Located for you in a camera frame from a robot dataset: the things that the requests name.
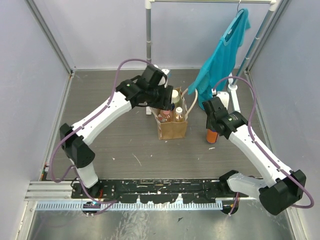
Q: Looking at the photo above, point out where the green bottle cream cap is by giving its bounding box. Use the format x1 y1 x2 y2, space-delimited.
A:
171 89 181 108

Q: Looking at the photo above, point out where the orange bottle blue cap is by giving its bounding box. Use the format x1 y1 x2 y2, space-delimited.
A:
206 129 219 144

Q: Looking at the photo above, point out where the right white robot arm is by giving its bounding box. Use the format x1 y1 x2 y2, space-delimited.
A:
202 96 307 216

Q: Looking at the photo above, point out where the brown canvas tote bag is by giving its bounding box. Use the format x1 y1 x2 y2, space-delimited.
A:
150 87 198 140

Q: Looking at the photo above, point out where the purple cable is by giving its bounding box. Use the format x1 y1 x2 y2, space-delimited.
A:
47 58 156 216
211 76 315 216

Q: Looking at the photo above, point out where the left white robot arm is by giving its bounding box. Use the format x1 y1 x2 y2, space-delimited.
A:
59 65 173 198

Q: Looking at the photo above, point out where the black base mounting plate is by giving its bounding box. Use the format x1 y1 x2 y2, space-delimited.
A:
86 179 236 204

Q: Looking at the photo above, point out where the aluminium frame rail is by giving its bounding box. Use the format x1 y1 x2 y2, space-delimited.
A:
24 178 297 211

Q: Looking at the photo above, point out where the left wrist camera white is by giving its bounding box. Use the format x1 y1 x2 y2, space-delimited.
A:
158 68 171 88

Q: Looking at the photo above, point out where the pink cap clear bottle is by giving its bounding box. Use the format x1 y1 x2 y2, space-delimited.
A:
158 110 173 123

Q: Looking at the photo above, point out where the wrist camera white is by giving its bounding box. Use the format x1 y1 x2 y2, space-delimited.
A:
158 68 171 88
211 89 230 110

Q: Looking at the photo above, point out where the white metal clothes rack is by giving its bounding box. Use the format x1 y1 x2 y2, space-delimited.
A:
144 0 281 112

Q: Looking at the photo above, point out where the amber bottle white cap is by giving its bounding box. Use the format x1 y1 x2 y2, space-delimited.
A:
174 107 184 123

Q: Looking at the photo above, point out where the teal t-shirt on hanger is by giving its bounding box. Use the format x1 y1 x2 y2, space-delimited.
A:
188 8 251 109

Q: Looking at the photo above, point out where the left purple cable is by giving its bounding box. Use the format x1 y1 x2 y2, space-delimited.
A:
47 58 156 216

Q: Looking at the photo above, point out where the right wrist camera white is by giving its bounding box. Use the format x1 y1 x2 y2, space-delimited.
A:
211 89 230 110

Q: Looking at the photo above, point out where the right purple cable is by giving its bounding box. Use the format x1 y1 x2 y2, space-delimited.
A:
211 76 315 216

